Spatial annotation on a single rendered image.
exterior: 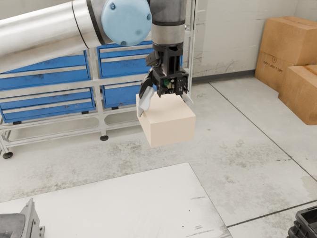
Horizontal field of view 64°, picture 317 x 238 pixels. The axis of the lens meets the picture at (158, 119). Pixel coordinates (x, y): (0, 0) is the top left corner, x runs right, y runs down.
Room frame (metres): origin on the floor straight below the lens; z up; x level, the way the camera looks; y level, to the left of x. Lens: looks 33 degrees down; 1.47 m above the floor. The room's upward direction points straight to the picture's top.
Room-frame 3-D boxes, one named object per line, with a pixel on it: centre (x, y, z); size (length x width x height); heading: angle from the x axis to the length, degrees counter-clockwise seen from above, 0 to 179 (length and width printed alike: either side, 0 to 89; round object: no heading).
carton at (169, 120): (0.61, -0.01, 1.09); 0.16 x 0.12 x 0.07; 17
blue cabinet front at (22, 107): (1.80, 0.90, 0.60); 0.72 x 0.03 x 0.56; 107
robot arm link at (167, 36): (0.59, -0.02, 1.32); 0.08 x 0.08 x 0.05
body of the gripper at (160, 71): (0.58, -0.02, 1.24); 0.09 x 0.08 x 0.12; 17
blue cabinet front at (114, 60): (2.04, 0.13, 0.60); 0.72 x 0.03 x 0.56; 107
